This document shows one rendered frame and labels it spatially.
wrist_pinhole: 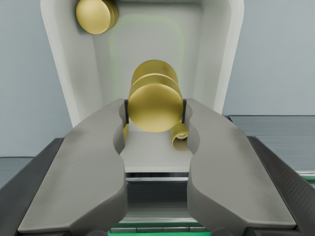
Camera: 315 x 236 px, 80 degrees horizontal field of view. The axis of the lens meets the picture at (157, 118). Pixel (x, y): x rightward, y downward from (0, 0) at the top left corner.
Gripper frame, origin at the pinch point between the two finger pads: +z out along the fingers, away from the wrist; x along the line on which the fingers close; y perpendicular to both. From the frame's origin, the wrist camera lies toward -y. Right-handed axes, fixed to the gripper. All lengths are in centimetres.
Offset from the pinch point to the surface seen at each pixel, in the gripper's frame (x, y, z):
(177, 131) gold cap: 3.3, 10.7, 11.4
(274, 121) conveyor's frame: 19.4, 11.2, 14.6
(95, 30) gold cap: -5.9, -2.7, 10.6
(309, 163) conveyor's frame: 18.6, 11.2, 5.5
